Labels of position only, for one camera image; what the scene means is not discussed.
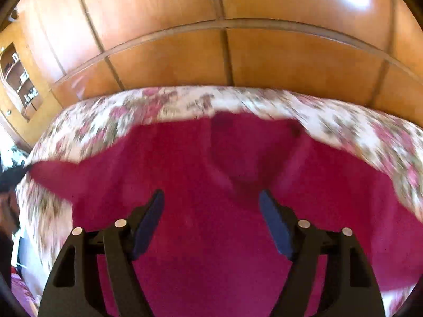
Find pink cloth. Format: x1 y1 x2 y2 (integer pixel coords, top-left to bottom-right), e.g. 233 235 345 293
10 269 38 317

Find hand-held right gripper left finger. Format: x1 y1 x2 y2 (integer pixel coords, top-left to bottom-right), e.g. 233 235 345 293
37 189 166 317

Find wooden glass-door display cabinet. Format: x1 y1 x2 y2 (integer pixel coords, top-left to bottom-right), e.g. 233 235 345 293
0 16 63 154

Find red garment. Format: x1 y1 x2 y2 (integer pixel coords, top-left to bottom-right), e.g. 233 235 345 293
30 110 423 317

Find floral bedsheet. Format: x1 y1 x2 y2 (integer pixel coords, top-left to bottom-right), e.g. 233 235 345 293
13 85 423 317

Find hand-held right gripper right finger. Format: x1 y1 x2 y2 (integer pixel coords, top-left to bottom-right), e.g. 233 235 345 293
258 189 387 317

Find wooden wardrobe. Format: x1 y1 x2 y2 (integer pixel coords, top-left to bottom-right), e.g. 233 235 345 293
13 0 423 119

